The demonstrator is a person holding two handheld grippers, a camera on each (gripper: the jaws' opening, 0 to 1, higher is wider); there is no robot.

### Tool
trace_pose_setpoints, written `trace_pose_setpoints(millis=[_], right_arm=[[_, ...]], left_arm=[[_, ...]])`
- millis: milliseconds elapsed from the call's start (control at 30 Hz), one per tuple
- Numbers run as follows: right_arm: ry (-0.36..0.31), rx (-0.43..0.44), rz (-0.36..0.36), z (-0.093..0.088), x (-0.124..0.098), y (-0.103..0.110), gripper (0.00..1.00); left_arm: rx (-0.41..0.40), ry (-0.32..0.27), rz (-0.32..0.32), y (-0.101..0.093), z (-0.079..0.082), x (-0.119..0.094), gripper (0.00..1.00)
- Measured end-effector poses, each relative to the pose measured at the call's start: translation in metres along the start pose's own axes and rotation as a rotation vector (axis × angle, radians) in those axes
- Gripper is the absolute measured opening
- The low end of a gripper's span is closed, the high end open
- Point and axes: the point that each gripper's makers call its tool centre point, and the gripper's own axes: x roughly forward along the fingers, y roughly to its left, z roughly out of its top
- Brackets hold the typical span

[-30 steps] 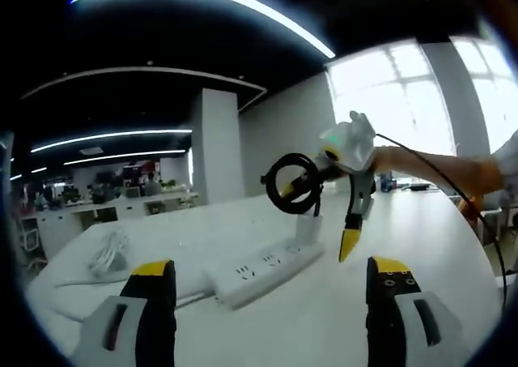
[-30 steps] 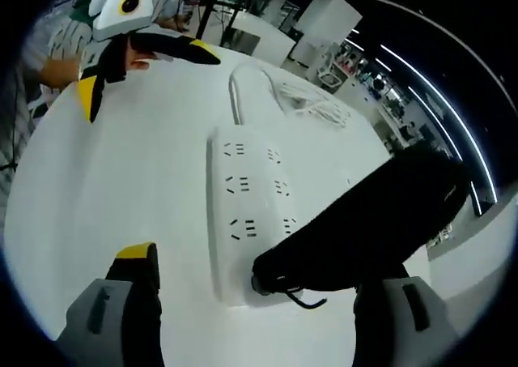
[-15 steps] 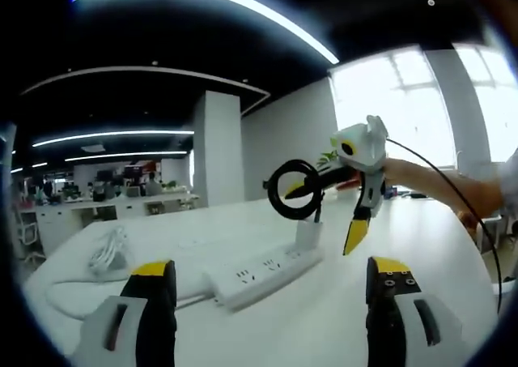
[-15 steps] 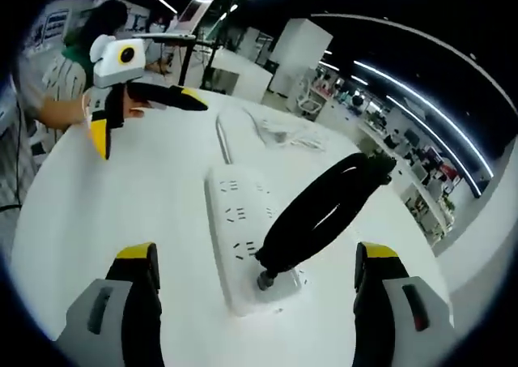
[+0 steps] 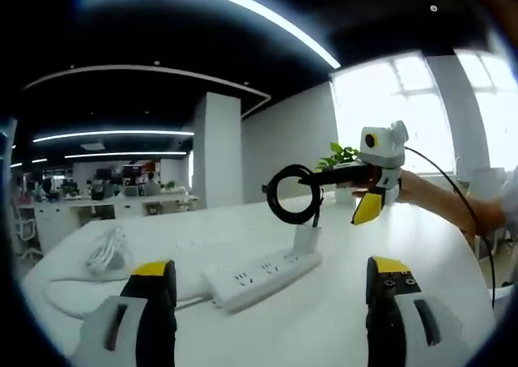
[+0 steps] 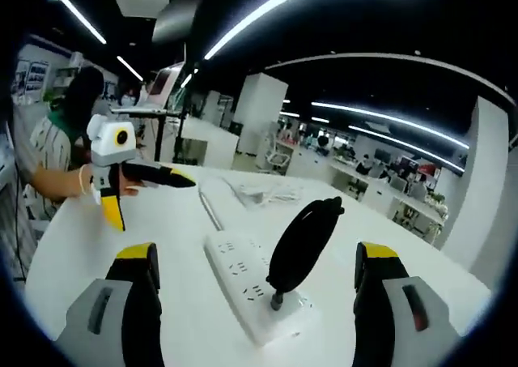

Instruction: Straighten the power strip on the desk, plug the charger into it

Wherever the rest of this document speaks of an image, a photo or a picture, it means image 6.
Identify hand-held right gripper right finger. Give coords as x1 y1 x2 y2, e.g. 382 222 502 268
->
352 241 475 367

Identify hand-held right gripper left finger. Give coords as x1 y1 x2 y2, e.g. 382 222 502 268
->
56 241 165 367

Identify white power strip cord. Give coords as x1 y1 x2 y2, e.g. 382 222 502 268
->
197 179 227 231

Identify white power strip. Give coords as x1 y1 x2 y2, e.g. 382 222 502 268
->
202 233 324 347

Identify black charger cable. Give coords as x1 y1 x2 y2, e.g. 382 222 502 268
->
265 195 346 314

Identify standing desk with laptop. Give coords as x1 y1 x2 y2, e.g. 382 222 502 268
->
109 69 191 164

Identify white desk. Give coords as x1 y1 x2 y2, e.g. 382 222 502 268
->
23 162 493 367

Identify ceiling light strip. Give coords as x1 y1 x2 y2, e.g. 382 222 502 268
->
346 124 465 173
310 100 471 150
47 0 108 45
116 54 146 83

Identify person's left hand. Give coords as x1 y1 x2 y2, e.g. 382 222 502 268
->
114 179 146 198

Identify white wristband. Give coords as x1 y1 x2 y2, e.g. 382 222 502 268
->
78 163 90 196

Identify person's own body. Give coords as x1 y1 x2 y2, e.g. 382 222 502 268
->
11 66 108 222

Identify clear plastic bag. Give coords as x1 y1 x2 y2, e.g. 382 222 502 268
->
233 177 305 207

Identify white mesh office chair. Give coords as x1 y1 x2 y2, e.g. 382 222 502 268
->
261 139 293 173

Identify row of white office desks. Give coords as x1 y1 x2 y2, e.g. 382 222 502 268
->
329 156 450 238

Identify grey hanging lamp shade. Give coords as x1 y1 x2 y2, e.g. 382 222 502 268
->
151 0 204 45

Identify long curved ceiling light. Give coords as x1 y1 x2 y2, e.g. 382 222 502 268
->
203 0 338 61

